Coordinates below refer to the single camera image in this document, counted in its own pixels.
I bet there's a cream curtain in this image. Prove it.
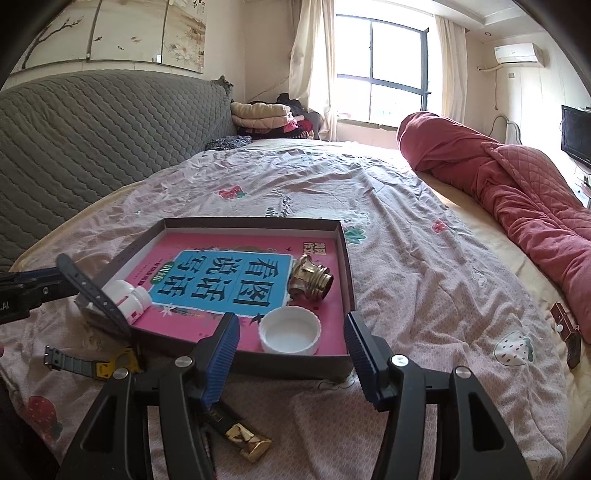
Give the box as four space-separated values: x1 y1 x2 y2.
434 16 468 125
288 0 338 141

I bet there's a white round ribbed lid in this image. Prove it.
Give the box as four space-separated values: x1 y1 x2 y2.
257 307 322 356

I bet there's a brass threaded fitting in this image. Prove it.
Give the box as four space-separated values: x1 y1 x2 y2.
288 254 335 303

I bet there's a white air conditioner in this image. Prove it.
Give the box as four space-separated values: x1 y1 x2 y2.
493 42 546 68

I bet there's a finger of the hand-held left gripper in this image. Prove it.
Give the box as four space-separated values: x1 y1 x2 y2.
0 270 63 284
0 277 79 320

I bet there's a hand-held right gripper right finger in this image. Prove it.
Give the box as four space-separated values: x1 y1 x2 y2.
343 311 532 480

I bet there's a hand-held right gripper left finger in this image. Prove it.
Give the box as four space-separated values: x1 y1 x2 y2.
58 312 241 480

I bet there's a floral wall painting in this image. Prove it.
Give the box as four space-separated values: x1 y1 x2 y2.
9 0 208 77

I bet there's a black gold perfume bottle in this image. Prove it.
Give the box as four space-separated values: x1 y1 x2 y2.
203 401 274 462

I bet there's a white pill bottle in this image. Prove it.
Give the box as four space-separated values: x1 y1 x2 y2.
102 280 152 324

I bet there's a small brown box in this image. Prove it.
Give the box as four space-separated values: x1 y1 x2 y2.
550 302 583 370

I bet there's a dark framed window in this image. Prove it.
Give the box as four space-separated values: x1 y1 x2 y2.
335 14 430 123

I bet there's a dark shallow cardboard box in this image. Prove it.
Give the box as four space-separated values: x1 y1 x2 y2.
90 217 357 380

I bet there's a black and yellow wristwatch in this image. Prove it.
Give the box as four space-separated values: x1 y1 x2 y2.
44 253 141 380

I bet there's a white curved tube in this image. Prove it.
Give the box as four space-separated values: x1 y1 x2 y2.
489 113 522 145

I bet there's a pile of folded clothes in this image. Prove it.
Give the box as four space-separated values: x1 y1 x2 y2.
230 92 319 138

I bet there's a pink printed bed sheet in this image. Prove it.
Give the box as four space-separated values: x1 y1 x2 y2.
0 138 568 480

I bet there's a black flat television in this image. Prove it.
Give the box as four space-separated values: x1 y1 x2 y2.
561 104 591 169

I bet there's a pink and blue book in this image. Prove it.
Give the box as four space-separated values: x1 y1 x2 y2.
131 231 348 356

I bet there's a red quilted blanket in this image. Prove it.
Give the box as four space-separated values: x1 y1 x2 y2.
397 111 591 344

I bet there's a grey quilted headboard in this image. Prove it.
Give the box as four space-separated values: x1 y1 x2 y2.
0 69 238 273

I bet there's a dark patterned cloth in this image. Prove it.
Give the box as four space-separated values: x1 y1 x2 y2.
205 135 252 151

